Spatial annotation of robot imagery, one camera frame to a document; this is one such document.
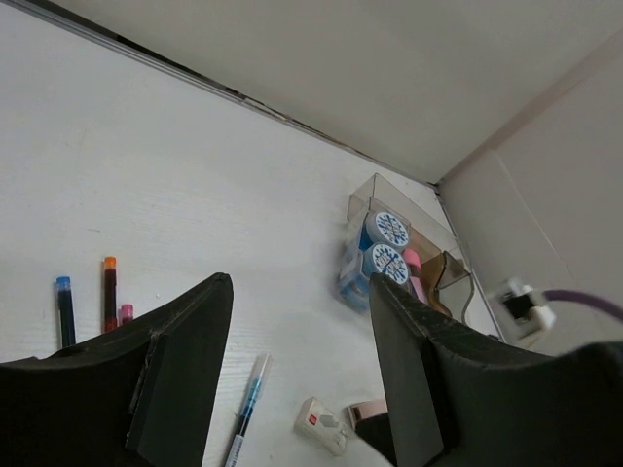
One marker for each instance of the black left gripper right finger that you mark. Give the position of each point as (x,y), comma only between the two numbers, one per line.
(456,397)

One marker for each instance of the pink white small box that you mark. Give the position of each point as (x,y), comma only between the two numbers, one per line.
(362,411)

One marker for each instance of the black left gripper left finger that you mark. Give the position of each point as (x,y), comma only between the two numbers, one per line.
(140,395)

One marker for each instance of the pink capped pen refill tube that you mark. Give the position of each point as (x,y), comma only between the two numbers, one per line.
(413,261)

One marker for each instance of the white eraser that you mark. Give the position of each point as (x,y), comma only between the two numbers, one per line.
(317,423)

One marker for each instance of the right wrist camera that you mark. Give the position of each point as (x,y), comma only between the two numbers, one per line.
(529,317)

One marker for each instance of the red ink refill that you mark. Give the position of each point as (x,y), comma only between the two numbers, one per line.
(110,294)

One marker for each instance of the metal rail at back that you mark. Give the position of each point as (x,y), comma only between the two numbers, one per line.
(57,16)

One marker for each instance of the clear plastic organizer box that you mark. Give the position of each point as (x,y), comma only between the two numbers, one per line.
(448,284)

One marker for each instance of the blue ink refill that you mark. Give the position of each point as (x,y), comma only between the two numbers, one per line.
(64,302)

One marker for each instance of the blue ballpoint pen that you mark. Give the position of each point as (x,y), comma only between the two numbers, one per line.
(255,386)

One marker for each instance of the blue round tape tin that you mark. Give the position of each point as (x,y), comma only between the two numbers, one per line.
(383,227)
(382,258)

